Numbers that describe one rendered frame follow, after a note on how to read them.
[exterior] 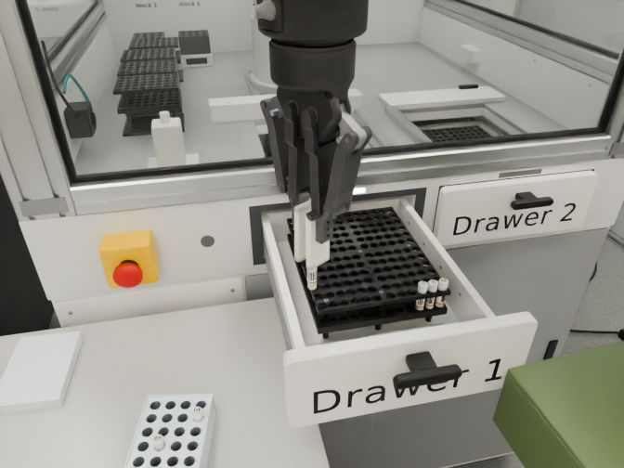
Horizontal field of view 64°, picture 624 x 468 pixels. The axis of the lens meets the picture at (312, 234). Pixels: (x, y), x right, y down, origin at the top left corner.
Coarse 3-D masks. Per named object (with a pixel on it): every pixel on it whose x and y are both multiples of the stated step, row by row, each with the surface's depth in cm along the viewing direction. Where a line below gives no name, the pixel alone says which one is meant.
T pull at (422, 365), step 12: (408, 360) 54; (420, 360) 54; (432, 360) 54; (408, 372) 52; (420, 372) 52; (432, 372) 52; (444, 372) 52; (456, 372) 52; (396, 384) 51; (408, 384) 52; (420, 384) 52
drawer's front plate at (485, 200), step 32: (448, 192) 82; (480, 192) 83; (512, 192) 85; (544, 192) 86; (576, 192) 88; (448, 224) 85; (480, 224) 87; (512, 224) 89; (544, 224) 90; (576, 224) 92
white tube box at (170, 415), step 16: (160, 400) 63; (176, 400) 63; (192, 400) 63; (208, 400) 63; (144, 416) 61; (160, 416) 61; (176, 416) 61; (208, 416) 61; (144, 432) 60; (160, 432) 60; (176, 432) 60; (192, 432) 60; (208, 432) 61; (144, 448) 59; (176, 448) 59; (192, 448) 59; (208, 448) 61; (128, 464) 56; (144, 464) 56; (160, 464) 56; (176, 464) 56; (192, 464) 58
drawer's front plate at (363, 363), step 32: (480, 320) 56; (512, 320) 56; (288, 352) 52; (320, 352) 52; (352, 352) 52; (384, 352) 54; (416, 352) 55; (448, 352) 56; (480, 352) 57; (512, 352) 58; (288, 384) 53; (320, 384) 54; (352, 384) 55; (384, 384) 57; (448, 384) 59; (480, 384) 61; (288, 416) 56; (320, 416) 57; (352, 416) 58
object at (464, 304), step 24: (264, 216) 81; (288, 216) 84; (408, 216) 83; (264, 240) 79; (432, 240) 76; (288, 264) 80; (432, 264) 76; (288, 288) 66; (456, 288) 69; (288, 312) 62; (456, 312) 70; (480, 312) 63; (288, 336) 62; (312, 336) 67; (336, 336) 67; (360, 336) 67
